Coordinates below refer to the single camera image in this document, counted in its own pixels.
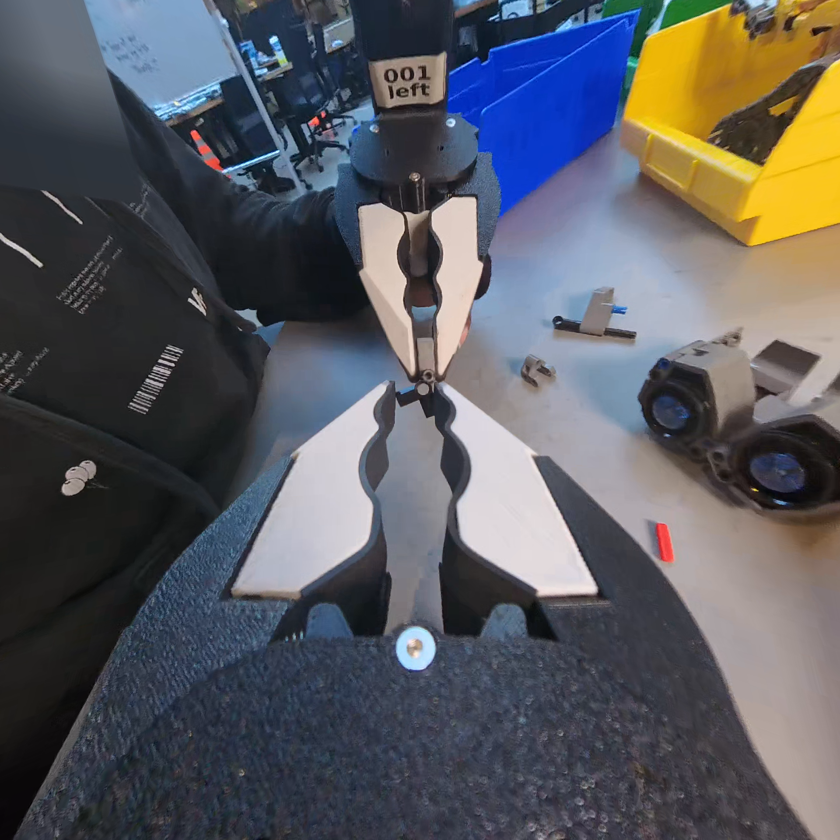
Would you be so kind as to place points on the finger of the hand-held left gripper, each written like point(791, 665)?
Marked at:
point(459, 262)
point(380, 262)

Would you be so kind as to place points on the black office chair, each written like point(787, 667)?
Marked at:
point(315, 98)
point(253, 138)

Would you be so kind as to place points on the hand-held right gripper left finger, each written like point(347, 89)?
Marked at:
point(315, 525)

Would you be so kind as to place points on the grey toy robot head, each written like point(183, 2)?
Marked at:
point(722, 394)

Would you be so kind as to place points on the person's left forearm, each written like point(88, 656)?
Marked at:
point(262, 249)

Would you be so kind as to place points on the blue storage bin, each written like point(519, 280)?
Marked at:
point(558, 118)

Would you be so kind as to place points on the grey bent building beam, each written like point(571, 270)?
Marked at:
point(598, 315)

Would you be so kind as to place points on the red connector pin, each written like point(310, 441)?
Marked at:
point(665, 541)

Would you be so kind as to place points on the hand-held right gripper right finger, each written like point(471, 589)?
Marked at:
point(518, 525)

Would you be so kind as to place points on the person's left hand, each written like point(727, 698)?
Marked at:
point(467, 331)

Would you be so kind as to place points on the grey desk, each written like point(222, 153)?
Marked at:
point(590, 262)

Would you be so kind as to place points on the grey forked clip piece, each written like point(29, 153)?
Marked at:
point(537, 371)

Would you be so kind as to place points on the orange traffic cone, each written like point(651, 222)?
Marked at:
point(207, 152)

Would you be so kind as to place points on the green storage bin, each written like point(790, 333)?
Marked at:
point(630, 10)

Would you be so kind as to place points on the black pin connector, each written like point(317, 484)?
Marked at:
point(564, 322)

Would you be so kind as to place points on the whiteboard on stand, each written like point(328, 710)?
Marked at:
point(164, 46)

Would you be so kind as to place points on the black angled connector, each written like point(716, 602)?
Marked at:
point(417, 396)

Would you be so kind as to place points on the yellow storage bin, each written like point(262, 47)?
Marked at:
point(689, 131)

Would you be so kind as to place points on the yellow toy robot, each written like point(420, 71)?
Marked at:
point(754, 124)

